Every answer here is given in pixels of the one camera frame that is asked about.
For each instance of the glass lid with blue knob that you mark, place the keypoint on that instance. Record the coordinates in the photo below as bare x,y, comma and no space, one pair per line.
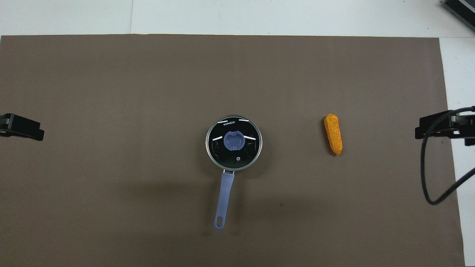
234,141

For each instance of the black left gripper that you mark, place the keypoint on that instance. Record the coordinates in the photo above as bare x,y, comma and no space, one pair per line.
24,127

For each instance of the grey ribbed metal device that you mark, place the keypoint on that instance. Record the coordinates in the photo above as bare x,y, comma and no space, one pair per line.
462,8

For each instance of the brown table mat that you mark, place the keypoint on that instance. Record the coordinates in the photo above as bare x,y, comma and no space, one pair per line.
111,92

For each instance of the dark blue saucepan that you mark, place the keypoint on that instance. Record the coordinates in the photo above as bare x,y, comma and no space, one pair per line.
225,193

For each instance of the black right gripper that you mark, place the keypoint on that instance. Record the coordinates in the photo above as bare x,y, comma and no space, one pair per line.
432,126

